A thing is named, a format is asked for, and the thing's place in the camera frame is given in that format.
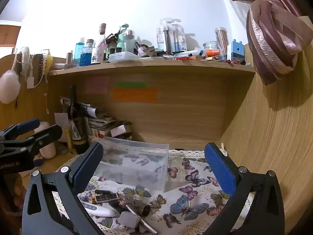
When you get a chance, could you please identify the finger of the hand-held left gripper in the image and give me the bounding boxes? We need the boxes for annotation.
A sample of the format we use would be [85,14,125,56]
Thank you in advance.
[0,124,63,157]
[0,118,41,142]

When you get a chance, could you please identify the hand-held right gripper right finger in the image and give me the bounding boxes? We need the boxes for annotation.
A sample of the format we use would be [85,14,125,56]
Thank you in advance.
[203,142,285,235]

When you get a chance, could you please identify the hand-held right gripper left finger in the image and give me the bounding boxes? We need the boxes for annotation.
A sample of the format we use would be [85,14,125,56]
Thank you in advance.
[22,142,104,235]

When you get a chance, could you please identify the white digital thermometer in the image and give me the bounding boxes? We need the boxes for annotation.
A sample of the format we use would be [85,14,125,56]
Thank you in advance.
[82,202,118,218]

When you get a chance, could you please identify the clear plastic storage box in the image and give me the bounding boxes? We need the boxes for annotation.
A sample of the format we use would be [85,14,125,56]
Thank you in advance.
[94,136,170,193]

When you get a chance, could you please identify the white charger plug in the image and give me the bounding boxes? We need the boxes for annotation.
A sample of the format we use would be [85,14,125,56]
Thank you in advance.
[117,211,141,231]

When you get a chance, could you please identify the black cylinder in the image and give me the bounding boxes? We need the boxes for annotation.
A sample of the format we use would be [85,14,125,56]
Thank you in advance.
[132,202,151,217]

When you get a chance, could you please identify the silver metal pen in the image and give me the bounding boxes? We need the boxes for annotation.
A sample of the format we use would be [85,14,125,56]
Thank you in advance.
[126,204,158,234]

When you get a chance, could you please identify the white plastic bottle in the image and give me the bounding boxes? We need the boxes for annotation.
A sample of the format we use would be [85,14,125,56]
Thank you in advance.
[34,122,57,159]

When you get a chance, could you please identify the white paper card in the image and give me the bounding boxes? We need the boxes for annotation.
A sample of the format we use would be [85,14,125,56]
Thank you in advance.
[54,113,69,129]

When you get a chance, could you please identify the dark wine bottle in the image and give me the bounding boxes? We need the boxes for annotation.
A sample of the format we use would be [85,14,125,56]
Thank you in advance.
[68,85,90,154]

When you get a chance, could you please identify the white fluffy pompom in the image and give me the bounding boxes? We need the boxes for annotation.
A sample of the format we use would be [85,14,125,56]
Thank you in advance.
[0,70,20,104]

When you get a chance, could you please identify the butterfly print tablecloth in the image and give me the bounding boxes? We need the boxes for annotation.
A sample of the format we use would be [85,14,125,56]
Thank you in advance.
[52,148,255,235]

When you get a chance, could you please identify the stack of books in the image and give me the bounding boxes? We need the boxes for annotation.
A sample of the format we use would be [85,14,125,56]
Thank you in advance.
[87,114,116,139]

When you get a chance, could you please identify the small white cardboard box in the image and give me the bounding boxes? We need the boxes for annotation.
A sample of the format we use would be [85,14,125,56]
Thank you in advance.
[110,125,132,137]

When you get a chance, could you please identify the rolled paper magazines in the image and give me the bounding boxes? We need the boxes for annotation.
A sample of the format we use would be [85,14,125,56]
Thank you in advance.
[60,97,99,118]

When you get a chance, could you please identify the lace ribbon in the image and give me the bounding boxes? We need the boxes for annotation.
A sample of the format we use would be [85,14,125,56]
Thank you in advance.
[34,53,53,86]

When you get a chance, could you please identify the white fluffy headband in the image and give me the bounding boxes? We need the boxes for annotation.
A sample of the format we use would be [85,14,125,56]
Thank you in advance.
[15,46,33,75]

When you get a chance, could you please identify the pink sticky note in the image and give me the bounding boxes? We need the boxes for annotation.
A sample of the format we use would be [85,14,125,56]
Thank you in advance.
[85,77,109,94]

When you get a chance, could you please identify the orange sticky note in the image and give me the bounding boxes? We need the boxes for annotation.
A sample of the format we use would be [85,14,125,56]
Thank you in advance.
[112,89,157,103]

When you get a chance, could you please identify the teal liquid bottle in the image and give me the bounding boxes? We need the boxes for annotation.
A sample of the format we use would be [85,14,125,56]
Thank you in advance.
[73,38,85,65]

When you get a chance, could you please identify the blue bead bottle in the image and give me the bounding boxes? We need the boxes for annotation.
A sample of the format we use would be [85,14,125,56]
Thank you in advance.
[80,39,94,66]

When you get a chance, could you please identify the green sticky note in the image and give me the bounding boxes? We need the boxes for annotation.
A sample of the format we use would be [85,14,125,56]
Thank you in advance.
[116,81,147,89]

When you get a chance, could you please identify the white printed glass bottle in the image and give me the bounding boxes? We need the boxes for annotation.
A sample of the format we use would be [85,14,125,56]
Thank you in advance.
[92,23,108,63]

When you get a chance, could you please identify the clear flat plastic case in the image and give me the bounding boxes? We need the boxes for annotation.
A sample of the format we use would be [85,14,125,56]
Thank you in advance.
[108,51,141,63]

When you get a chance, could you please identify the wooden shelf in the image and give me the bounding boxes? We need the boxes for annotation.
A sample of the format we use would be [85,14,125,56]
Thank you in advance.
[48,62,256,76]

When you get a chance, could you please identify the blue and white box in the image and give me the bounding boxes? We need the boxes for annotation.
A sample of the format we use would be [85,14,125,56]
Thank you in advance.
[227,39,246,65]

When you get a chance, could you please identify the green pump bottle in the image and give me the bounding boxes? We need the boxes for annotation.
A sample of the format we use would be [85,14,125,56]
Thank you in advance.
[117,24,130,53]

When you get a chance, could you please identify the glass jar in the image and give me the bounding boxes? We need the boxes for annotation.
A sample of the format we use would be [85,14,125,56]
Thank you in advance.
[203,41,222,60]

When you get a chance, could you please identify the pale green capped bottle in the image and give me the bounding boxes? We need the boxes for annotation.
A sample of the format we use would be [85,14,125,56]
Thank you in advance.
[123,29,136,54]

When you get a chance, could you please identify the tall clear canister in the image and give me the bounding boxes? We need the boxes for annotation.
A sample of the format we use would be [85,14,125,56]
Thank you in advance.
[215,27,229,59]

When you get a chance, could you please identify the pink curtain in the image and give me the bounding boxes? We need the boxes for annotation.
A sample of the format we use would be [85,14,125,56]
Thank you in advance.
[204,0,309,86]

